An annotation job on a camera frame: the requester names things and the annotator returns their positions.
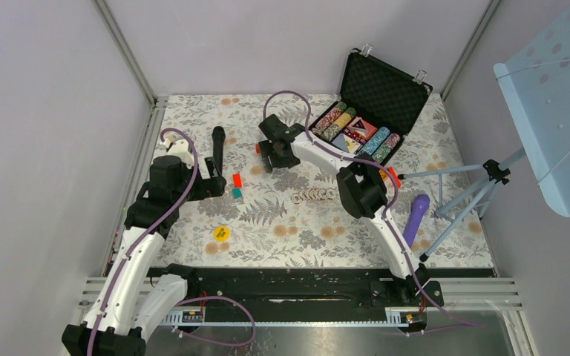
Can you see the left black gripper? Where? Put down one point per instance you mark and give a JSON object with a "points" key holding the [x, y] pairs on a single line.
{"points": [[209, 187]]}

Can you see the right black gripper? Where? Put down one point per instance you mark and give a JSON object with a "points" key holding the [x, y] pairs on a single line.
{"points": [[266, 150]]}

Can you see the yellow big blind button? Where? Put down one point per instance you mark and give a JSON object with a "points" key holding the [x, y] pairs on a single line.
{"points": [[222, 233]]}

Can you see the row of red poker chips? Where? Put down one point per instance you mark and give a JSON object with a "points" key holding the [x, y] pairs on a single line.
{"points": [[314, 194]]}

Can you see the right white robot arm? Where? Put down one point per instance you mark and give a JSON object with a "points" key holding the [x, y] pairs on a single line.
{"points": [[363, 195]]}

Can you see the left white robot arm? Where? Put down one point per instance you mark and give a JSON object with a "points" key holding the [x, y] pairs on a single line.
{"points": [[118, 323]]}

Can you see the teal cube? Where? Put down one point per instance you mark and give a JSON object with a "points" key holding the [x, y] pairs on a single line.
{"points": [[236, 193]]}

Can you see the long red block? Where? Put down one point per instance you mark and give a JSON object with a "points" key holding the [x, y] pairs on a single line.
{"points": [[237, 181]]}

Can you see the floral table mat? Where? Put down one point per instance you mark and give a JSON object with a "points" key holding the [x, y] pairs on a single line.
{"points": [[267, 228]]}

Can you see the black cylinder orange cap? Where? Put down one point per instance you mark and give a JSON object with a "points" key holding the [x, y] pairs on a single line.
{"points": [[218, 139]]}

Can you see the black poker case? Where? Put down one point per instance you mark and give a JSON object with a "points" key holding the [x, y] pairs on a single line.
{"points": [[378, 106]]}

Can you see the yellow block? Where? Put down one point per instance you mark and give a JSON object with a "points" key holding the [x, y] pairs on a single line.
{"points": [[394, 178]]}

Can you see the light blue music stand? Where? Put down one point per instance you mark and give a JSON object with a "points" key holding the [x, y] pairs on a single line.
{"points": [[535, 83]]}

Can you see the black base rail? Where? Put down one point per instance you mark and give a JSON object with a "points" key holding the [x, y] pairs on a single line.
{"points": [[332, 295]]}

